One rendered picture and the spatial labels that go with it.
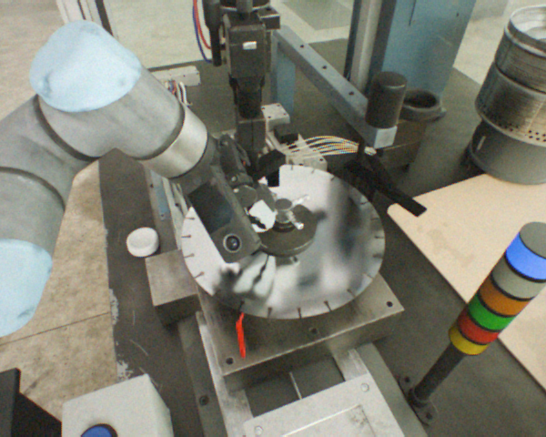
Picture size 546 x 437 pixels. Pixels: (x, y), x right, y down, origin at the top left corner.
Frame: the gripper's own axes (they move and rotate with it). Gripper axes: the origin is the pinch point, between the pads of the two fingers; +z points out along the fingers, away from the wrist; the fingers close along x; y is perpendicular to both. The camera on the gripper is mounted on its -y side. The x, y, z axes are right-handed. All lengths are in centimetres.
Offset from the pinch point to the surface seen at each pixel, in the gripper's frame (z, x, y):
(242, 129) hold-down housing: -10.2, -4.5, 9.8
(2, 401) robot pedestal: -4, 52, -9
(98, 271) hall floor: 69, 106, 61
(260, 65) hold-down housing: -16.9, -11.4, 10.8
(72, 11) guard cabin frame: 3, 42, 112
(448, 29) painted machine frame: 40, -55, 53
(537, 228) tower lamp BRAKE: -8.7, -27.3, -18.3
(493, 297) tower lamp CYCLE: -3.6, -21.7, -21.7
